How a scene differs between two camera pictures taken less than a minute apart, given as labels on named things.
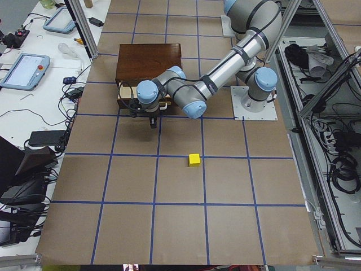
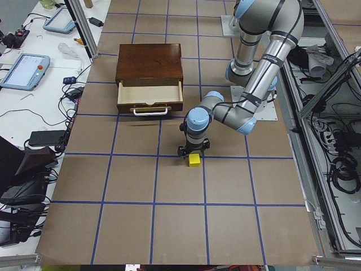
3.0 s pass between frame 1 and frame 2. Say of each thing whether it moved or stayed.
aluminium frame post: stayed
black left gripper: moved
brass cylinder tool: stayed
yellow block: stayed
